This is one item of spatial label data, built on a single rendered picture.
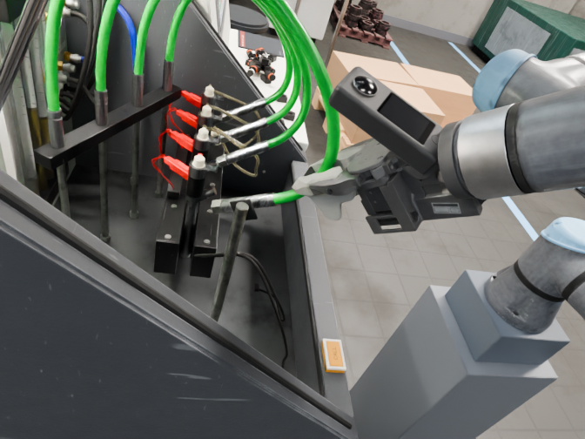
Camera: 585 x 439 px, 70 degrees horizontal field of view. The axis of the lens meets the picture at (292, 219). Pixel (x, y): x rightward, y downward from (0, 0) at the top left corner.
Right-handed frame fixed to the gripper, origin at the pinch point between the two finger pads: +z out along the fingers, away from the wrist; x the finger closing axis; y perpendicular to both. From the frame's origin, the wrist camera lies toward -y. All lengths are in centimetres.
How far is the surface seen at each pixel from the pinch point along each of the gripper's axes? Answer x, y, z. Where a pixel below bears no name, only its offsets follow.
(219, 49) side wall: 27.4, -18.6, 31.9
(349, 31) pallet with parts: 446, 28, 275
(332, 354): -6.6, 27.0, 7.8
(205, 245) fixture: -3.9, 6.6, 25.6
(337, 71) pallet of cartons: 234, 30, 161
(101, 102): -1.6, -20.5, 29.1
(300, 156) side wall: 36, 11, 36
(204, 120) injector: 12.2, -9.5, 28.6
